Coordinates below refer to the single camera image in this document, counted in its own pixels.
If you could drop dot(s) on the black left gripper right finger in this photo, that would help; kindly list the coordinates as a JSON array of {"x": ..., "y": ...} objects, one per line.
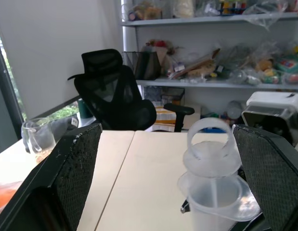
[{"x": 271, "y": 173}]

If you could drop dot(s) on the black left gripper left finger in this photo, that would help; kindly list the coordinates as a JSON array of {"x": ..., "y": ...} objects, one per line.
[{"x": 67, "y": 173}]

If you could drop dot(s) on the dark green cup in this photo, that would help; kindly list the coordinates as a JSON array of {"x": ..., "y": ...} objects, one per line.
[{"x": 84, "y": 109}]

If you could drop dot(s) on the cup of red liquid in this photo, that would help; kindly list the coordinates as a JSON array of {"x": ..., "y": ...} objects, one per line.
[{"x": 4, "y": 196}]

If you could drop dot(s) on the clear plastic spouted cup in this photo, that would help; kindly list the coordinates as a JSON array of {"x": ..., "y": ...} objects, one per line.
[{"x": 204, "y": 216}]

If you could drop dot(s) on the clear glass mug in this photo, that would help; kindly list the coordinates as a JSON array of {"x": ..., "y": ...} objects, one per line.
[{"x": 40, "y": 142}]

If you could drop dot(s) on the grey cloth bundle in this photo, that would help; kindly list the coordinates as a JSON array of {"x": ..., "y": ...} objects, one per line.
[{"x": 63, "y": 126}]

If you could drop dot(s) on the white and black appliance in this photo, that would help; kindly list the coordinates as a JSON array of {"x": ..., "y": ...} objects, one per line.
[{"x": 271, "y": 102}]

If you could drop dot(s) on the black mesh office chair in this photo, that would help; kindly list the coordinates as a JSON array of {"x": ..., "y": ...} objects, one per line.
[{"x": 115, "y": 98}]

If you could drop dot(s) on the small black clip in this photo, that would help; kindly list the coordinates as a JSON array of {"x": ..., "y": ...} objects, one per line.
[{"x": 185, "y": 207}]

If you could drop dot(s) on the yellow striped box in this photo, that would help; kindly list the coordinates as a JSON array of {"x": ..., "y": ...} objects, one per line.
[{"x": 164, "y": 118}]

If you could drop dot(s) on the black mesh file holder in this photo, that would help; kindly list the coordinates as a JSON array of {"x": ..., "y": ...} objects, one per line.
[{"x": 146, "y": 66}]

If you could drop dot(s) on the wrapped flower bouquet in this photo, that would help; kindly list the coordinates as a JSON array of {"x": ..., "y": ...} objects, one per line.
[{"x": 160, "y": 49}]

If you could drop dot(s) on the grey metal shelf unit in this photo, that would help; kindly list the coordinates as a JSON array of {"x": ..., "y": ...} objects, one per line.
[{"x": 187, "y": 22}]

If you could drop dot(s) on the dark window frame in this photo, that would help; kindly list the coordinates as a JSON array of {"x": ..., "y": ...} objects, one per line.
[{"x": 6, "y": 96}]

